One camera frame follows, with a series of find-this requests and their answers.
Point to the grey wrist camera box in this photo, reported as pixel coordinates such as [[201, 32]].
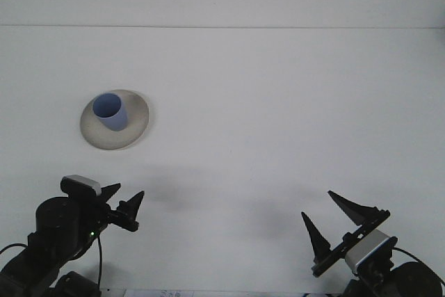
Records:
[[81, 185], [368, 250]]

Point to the pale round plate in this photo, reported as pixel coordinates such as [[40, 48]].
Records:
[[104, 140]]

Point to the pale blue cup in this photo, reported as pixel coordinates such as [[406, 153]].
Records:
[[111, 112]]

